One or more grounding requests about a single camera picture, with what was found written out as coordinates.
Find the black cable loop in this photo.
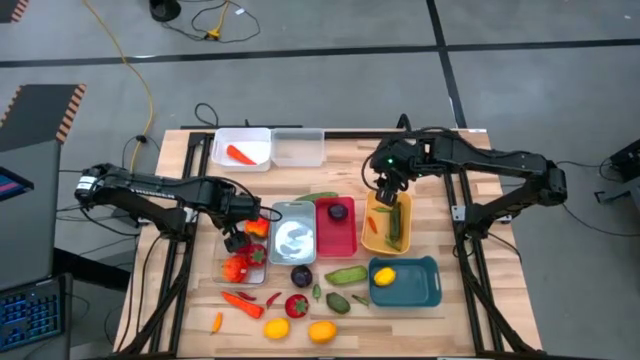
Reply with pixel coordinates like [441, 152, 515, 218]
[193, 102, 220, 129]

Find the clear plastic bin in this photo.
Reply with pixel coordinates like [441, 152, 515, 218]
[212, 203, 274, 287]

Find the dark green avocado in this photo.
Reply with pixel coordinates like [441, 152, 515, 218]
[325, 291, 352, 316]

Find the white plastic container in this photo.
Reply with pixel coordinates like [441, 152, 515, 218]
[210, 126, 274, 174]

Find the laptop screen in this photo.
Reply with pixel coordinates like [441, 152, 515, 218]
[0, 166, 36, 203]

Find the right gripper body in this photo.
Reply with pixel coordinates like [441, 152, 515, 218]
[369, 138, 419, 190]

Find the orange fruit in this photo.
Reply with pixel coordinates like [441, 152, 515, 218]
[306, 322, 338, 347]

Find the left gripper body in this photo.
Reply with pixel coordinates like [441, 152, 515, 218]
[215, 188, 264, 234]

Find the light green cucumber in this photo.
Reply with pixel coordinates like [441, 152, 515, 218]
[323, 265, 369, 287]

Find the backlit keyboard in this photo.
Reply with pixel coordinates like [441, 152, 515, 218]
[0, 273, 69, 354]

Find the orange bell pepper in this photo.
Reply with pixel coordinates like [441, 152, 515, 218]
[221, 254, 250, 284]

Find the purple plum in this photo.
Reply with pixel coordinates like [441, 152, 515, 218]
[327, 202, 350, 223]

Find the black aluminium table frame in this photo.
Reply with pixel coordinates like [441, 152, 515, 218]
[113, 128, 544, 360]

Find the yellow floor cable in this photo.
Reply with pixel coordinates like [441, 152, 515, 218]
[82, 0, 156, 174]

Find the yellow-orange bell pepper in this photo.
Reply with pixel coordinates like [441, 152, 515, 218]
[244, 217, 271, 240]

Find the light grey plastic basket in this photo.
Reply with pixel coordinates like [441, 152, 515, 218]
[268, 200, 318, 267]

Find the black round stand base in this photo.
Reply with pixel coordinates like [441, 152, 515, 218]
[148, 0, 182, 23]

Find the grey metal stand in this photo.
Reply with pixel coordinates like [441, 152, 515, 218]
[594, 177, 640, 205]

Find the black floor cable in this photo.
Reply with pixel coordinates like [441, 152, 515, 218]
[554, 159, 640, 240]
[159, 0, 262, 44]

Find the teal plastic basket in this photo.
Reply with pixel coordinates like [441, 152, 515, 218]
[367, 255, 443, 308]

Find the dark purple eggplant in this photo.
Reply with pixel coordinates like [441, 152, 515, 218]
[290, 265, 314, 290]

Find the yellow extension plug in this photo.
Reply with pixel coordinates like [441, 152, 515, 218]
[203, 0, 232, 42]

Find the frosted translucent plastic container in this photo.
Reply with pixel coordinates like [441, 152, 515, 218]
[270, 127, 327, 169]

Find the black equipment box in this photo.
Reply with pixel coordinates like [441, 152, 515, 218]
[608, 138, 640, 182]

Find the yellow plastic basket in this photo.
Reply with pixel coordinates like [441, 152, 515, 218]
[360, 186, 414, 256]

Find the red plastic basket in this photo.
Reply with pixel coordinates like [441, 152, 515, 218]
[315, 195, 359, 259]

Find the striped-edge black floor mat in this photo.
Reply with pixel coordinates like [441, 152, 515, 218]
[0, 0, 30, 25]
[0, 83, 87, 154]

